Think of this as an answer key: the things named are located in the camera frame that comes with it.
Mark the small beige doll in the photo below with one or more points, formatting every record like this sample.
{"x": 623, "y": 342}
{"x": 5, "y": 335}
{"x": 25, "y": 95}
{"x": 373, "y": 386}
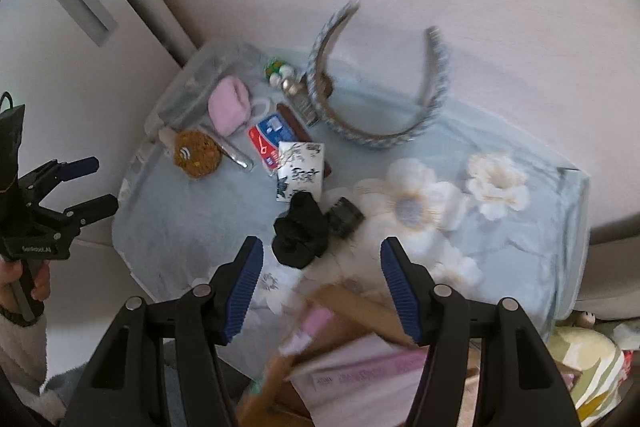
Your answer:
{"x": 582, "y": 319}

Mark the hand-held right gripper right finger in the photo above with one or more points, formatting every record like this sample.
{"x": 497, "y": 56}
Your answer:
{"x": 400, "y": 292}

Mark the pink plush hair accessory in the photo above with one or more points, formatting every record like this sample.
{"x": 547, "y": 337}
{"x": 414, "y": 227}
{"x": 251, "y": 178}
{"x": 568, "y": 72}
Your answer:
{"x": 227, "y": 107}

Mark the gold bead hair clip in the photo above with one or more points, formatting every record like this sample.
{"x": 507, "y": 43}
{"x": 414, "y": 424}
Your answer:
{"x": 291, "y": 87}

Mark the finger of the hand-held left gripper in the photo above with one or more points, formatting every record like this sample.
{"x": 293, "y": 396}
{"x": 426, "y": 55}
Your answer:
{"x": 75, "y": 168}
{"x": 90, "y": 207}

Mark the white black patterned packet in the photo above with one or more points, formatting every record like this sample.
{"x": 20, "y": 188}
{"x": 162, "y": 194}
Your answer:
{"x": 300, "y": 172}

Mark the blue woven headband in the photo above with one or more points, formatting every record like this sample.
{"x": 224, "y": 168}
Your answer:
{"x": 385, "y": 139}

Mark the silver metal hair clip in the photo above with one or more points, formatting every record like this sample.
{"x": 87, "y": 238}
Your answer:
{"x": 232, "y": 154}

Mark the clear plastic storage container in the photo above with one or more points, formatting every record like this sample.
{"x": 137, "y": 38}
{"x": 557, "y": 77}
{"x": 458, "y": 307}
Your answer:
{"x": 195, "y": 77}

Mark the red and blue packet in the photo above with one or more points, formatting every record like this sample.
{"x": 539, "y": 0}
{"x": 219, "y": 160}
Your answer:
{"x": 262, "y": 137}

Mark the light blue floral blanket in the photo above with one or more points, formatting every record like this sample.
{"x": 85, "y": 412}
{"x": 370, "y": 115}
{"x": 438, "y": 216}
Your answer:
{"x": 210, "y": 217}

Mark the long brown hair clip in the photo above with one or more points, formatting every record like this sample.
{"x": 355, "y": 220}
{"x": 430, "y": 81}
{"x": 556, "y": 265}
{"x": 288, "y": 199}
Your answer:
{"x": 292, "y": 119}

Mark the green frog hair clip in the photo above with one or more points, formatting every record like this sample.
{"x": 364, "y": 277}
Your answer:
{"x": 273, "y": 67}

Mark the person's left hand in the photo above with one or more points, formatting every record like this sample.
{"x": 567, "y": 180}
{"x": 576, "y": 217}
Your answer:
{"x": 39, "y": 282}

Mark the pink book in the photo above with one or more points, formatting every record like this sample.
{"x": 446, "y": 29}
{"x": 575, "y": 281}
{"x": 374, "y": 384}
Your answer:
{"x": 360, "y": 372}

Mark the white cabinet door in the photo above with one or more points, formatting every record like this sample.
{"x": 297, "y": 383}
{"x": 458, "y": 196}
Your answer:
{"x": 50, "y": 67}

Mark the person's left forearm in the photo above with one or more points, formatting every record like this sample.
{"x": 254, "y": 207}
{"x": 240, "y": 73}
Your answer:
{"x": 22, "y": 367}

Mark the silver metal comb clip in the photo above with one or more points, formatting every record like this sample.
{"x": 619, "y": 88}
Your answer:
{"x": 305, "y": 109}

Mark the yellow green striped cushion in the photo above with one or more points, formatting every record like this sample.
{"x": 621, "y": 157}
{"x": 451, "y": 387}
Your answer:
{"x": 590, "y": 357}

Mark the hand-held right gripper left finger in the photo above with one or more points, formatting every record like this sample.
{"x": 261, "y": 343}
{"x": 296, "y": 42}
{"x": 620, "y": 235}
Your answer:
{"x": 245, "y": 289}

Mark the brown cookie plush clip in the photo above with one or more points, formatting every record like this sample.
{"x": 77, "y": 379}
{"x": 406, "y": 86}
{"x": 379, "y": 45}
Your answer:
{"x": 195, "y": 154}

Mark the black scrunchie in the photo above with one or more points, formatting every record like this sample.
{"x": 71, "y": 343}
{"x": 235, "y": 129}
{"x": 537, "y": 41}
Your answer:
{"x": 300, "y": 232}

